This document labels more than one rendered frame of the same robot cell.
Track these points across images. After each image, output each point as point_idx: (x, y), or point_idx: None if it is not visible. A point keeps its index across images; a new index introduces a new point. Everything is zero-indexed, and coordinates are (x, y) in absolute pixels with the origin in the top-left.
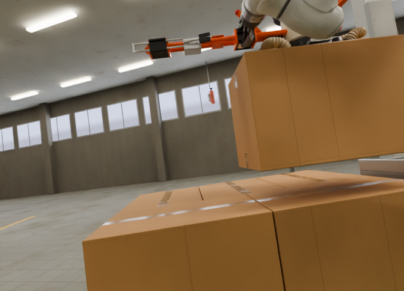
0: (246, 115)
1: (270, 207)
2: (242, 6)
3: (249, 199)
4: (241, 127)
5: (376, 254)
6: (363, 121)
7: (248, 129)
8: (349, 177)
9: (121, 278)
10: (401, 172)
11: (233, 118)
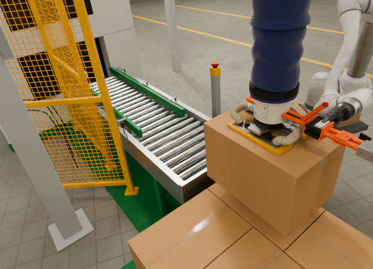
0: (329, 178)
1: (318, 214)
2: (359, 110)
3: (303, 237)
4: (315, 194)
5: None
6: None
7: (327, 186)
8: (213, 195)
9: None
10: None
11: (296, 202)
